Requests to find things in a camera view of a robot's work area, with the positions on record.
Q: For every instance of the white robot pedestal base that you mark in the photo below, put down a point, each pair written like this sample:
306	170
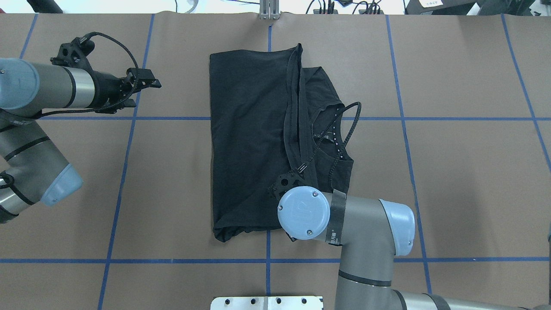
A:
268	303

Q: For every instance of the black graphic t-shirt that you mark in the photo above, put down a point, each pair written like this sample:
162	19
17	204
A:
270	115

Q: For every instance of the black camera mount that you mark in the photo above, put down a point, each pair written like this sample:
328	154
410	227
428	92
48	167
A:
75	54
284	183

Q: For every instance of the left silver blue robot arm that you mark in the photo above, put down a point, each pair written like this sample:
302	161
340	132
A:
37	170

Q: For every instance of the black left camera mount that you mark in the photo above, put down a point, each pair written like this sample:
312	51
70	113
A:
75	54

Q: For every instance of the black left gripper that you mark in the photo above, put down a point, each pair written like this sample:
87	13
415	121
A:
106	89

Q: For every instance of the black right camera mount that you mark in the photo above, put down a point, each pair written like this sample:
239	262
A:
284	183

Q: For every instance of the aluminium frame post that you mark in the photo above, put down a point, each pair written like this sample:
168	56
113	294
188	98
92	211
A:
269	10

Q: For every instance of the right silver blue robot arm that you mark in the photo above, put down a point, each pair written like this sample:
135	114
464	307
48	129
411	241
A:
370	234

